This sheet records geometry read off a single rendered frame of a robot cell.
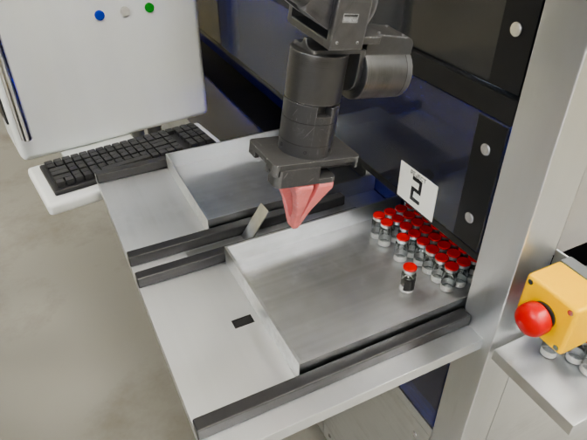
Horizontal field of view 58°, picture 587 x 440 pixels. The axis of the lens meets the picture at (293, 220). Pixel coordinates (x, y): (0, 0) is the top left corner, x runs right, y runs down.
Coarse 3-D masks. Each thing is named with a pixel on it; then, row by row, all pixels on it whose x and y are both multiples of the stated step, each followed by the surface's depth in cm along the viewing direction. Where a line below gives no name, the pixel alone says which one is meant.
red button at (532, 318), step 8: (528, 304) 60; (536, 304) 60; (520, 312) 61; (528, 312) 60; (536, 312) 59; (544, 312) 59; (520, 320) 61; (528, 320) 60; (536, 320) 59; (544, 320) 59; (520, 328) 62; (528, 328) 60; (536, 328) 59; (544, 328) 59; (536, 336) 60
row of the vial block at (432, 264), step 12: (396, 216) 89; (396, 228) 89; (408, 228) 86; (396, 240) 90; (420, 240) 84; (408, 252) 87; (420, 252) 84; (432, 252) 81; (420, 264) 85; (432, 264) 83; (444, 264) 80; (456, 264) 79; (432, 276) 82; (444, 276) 79; (456, 276) 79; (444, 288) 80
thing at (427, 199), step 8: (400, 168) 81; (408, 168) 79; (400, 176) 81; (408, 176) 79; (416, 176) 77; (424, 176) 76; (400, 184) 82; (408, 184) 80; (416, 184) 78; (424, 184) 76; (432, 184) 74; (400, 192) 82; (408, 192) 80; (424, 192) 77; (432, 192) 75; (408, 200) 81; (424, 200) 77; (432, 200) 75; (416, 208) 80; (424, 208) 78; (432, 208) 76; (424, 216) 78; (432, 216) 76
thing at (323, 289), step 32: (320, 224) 91; (352, 224) 95; (256, 256) 88; (288, 256) 88; (320, 256) 88; (352, 256) 88; (384, 256) 88; (256, 288) 81; (288, 288) 81; (320, 288) 81; (352, 288) 81; (384, 288) 81; (416, 288) 81; (288, 320) 76; (320, 320) 76; (352, 320) 76; (384, 320) 76; (416, 320) 73; (288, 352) 68; (320, 352) 71; (352, 352) 70
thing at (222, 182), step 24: (216, 144) 113; (240, 144) 116; (168, 168) 111; (192, 168) 111; (216, 168) 111; (240, 168) 111; (264, 168) 111; (336, 168) 111; (192, 192) 103; (216, 192) 103; (240, 192) 103; (264, 192) 103; (336, 192) 101; (360, 192) 103; (216, 216) 97; (240, 216) 93
